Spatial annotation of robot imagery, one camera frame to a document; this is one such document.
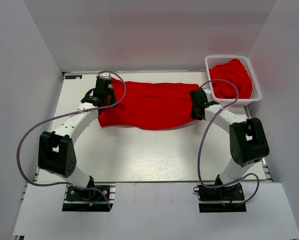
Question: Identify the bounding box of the red t shirt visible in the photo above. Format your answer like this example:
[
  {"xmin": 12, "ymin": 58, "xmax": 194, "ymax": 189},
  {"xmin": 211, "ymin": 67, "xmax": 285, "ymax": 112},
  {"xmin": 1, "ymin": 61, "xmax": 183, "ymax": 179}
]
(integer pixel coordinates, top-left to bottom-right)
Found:
[{"xmin": 98, "ymin": 81, "xmax": 199, "ymax": 131}]

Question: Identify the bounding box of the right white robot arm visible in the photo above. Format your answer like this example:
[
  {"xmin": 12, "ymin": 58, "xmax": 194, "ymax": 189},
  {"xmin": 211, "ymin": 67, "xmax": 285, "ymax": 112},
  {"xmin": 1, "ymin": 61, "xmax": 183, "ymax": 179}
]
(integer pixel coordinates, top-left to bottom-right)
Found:
[{"xmin": 189, "ymin": 88, "xmax": 270, "ymax": 200}]

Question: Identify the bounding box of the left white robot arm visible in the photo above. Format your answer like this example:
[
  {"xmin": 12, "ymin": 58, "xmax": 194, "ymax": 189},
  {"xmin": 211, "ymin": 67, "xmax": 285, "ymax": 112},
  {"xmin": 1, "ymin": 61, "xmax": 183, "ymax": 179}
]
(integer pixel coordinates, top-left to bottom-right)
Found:
[{"xmin": 38, "ymin": 73, "xmax": 117, "ymax": 200}]

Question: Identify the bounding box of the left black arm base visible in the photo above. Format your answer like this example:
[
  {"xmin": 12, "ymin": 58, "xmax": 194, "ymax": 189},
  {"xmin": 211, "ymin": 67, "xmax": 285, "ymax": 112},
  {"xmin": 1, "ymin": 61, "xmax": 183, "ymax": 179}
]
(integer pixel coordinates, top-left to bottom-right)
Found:
[{"xmin": 62, "ymin": 183, "xmax": 116, "ymax": 213}]

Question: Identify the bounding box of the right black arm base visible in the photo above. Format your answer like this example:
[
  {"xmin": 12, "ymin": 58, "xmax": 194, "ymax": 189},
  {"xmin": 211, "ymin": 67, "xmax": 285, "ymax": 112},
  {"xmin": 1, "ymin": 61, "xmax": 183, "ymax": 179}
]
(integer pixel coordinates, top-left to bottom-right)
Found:
[{"xmin": 193, "ymin": 183, "xmax": 247, "ymax": 213}]

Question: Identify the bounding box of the red t shirts pile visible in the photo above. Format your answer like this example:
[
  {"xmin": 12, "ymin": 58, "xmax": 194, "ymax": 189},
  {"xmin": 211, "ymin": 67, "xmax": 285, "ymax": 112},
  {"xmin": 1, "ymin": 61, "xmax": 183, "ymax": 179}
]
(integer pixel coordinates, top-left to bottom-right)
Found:
[{"xmin": 209, "ymin": 58, "xmax": 253, "ymax": 99}]

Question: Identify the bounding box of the blue table label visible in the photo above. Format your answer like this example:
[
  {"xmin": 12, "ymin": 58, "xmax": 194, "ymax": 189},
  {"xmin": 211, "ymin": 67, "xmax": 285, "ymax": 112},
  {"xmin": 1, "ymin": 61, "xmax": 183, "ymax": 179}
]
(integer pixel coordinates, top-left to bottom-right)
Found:
[{"xmin": 64, "ymin": 75, "xmax": 83, "ymax": 80}]

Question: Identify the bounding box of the white plastic basket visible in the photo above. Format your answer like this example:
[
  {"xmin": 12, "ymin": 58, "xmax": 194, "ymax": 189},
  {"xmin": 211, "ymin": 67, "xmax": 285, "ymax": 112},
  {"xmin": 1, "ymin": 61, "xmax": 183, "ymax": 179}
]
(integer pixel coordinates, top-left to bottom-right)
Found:
[{"xmin": 205, "ymin": 55, "xmax": 262, "ymax": 106}]

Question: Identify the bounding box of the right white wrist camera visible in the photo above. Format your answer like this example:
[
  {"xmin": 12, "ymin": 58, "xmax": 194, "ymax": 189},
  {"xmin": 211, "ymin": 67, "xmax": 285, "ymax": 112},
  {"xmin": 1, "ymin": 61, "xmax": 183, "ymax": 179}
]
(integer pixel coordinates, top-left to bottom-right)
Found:
[{"xmin": 203, "ymin": 88, "xmax": 212, "ymax": 97}]

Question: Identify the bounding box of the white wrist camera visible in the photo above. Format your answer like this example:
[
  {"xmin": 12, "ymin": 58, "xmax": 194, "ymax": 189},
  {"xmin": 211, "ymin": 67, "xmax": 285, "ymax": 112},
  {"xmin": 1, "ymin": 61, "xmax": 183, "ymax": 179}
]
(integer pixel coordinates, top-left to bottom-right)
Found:
[
  {"xmin": 96, "ymin": 72, "xmax": 112, "ymax": 80},
  {"xmin": 203, "ymin": 88, "xmax": 212, "ymax": 97}
]

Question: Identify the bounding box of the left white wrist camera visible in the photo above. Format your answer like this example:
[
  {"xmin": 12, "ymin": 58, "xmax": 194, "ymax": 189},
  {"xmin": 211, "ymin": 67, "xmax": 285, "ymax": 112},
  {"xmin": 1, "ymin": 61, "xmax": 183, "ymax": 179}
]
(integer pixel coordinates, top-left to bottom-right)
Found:
[{"xmin": 96, "ymin": 72, "xmax": 112, "ymax": 80}]

